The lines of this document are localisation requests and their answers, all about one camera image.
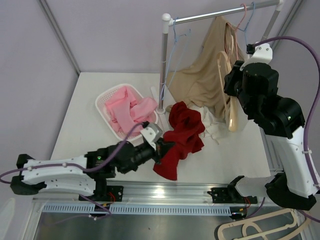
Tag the pink t shirt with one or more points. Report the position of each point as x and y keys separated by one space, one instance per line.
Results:
x=126 y=110

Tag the light blue wire hanger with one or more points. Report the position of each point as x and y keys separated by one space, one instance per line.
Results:
x=175 y=50

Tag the cream hanger on floor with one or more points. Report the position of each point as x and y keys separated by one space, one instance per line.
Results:
x=284 y=224

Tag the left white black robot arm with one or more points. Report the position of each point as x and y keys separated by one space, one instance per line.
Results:
x=85 y=175

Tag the beige plastic hanger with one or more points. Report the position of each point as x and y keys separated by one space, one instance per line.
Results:
x=231 y=113

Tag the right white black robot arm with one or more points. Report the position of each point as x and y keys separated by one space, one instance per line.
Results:
x=255 y=86

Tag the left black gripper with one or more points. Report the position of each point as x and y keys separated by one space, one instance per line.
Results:
x=162 y=146

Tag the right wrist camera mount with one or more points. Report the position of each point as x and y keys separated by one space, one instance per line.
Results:
x=258 y=54

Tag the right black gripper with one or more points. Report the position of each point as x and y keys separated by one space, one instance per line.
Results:
x=229 y=78

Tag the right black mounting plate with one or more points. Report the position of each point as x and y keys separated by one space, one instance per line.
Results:
x=224 y=195

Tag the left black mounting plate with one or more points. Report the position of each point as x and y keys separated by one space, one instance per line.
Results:
x=108 y=193

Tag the white perforated plastic basket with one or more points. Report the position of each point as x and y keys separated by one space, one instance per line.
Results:
x=103 y=97

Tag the cream white t shirt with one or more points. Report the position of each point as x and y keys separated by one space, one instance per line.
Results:
x=214 y=128

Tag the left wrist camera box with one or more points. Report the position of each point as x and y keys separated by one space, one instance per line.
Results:
x=151 y=134

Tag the beige t shirt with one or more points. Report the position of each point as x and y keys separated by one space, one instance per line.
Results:
x=199 y=84

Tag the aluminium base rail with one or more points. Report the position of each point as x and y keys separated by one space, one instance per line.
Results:
x=150 y=193

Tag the red t shirt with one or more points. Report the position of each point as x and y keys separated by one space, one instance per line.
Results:
x=187 y=127

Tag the white slotted cable duct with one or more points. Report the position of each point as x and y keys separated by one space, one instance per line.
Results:
x=139 y=209

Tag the silver clothes rack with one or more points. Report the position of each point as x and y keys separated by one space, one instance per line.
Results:
x=263 y=4

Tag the black mounting plate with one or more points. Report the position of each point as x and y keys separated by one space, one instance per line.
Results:
x=108 y=193
x=224 y=195

